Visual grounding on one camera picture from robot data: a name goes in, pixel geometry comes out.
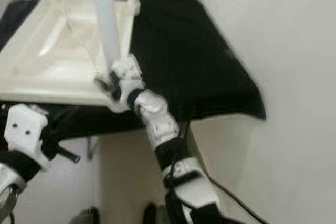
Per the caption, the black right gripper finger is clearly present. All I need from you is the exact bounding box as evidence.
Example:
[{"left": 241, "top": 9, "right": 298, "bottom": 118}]
[{"left": 93, "top": 75, "right": 116, "bottom": 98}]

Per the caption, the white plastic children table top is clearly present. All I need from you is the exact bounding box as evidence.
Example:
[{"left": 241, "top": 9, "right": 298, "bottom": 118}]
[{"left": 0, "top": 0, "right": 142, "bottom": 114}]

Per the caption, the black table cloth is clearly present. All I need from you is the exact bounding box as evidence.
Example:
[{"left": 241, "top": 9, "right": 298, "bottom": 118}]
[{"left": 0, "top": 0, "right": 268, "bottom": 142}]

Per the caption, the dark right robot foot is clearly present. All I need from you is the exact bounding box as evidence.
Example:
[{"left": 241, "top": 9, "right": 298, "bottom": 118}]
[{"left": 143, "top": 203, "right": 158, "bottom": 224}]

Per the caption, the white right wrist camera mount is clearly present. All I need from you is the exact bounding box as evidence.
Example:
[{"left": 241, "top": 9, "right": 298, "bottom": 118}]
[{"left": 111, "top": 54, "right": 145, "bottom": 111}]

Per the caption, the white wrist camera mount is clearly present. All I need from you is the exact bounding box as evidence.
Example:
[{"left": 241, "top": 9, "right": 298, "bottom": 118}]
[
  {"left": 111, "top": 54, "right": 145, "bottom": 111},
  {"left": 4, "top": 103, "right": 51, "bottom": 170}
]

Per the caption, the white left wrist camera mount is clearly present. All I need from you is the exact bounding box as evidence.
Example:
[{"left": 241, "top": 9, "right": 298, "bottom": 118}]
[{"left": 4, "top": 103, "right": 51, "bottom": 170}]

